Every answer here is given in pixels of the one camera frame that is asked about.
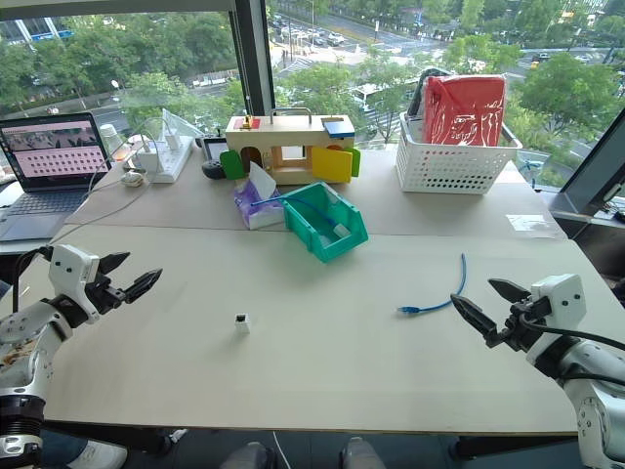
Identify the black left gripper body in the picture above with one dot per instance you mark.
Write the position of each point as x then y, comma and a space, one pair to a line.
105, 293

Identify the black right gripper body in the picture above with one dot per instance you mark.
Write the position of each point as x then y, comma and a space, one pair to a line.
525, 320

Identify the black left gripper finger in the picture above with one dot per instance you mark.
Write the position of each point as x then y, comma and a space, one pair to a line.
114, 263
144, 284

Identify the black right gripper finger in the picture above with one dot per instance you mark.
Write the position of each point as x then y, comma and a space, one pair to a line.
510, 290
476, 317

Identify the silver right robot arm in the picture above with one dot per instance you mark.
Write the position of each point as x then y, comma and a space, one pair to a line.
593, 391

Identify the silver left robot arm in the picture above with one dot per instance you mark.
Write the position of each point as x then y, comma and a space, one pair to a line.
24, 337

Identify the small white connector block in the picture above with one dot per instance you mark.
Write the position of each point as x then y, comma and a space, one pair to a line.
242, 323

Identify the small clear plastic bag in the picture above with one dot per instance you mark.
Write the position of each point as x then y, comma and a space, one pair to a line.
531, 225

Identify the small round beige object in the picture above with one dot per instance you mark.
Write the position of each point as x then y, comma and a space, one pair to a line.
133, 179

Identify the white charger brick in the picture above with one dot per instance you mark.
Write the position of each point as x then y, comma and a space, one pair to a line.
146, 161

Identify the white power strip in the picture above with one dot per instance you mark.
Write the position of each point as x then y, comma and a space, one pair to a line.
171, 161

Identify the open grey laptop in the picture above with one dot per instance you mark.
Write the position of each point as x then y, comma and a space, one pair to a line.
49, 156

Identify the black round device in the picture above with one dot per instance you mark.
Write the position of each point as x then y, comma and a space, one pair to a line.
213, 170

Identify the purple tissue pack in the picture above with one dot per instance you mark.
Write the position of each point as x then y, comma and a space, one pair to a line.
259, 210

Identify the white perforated plastic basket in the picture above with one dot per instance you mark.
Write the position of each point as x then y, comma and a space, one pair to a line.
449, 166

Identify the dark angled monitor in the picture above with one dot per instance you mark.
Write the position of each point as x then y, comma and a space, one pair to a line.
595, 171

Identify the small black screen device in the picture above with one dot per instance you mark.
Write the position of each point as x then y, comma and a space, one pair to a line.
215, 148

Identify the green plastic parts bin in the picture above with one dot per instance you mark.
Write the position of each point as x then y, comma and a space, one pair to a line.
317, 239

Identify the red wrapped package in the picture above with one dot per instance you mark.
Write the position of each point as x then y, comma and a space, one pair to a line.
464, 107

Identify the wooden toy lock box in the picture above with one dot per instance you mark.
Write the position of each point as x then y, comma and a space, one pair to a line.
288, 141

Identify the black item behind package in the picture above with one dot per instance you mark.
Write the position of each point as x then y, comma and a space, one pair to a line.
416, 100

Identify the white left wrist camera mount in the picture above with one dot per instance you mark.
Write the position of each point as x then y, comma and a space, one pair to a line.
73, 273

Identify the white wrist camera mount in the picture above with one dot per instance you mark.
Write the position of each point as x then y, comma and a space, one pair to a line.
561, 298
73, 273

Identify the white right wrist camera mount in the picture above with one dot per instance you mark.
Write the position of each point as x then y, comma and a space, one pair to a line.
561, 298

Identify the dark window frame pillar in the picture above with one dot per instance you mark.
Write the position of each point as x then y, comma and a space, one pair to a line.
251, 54

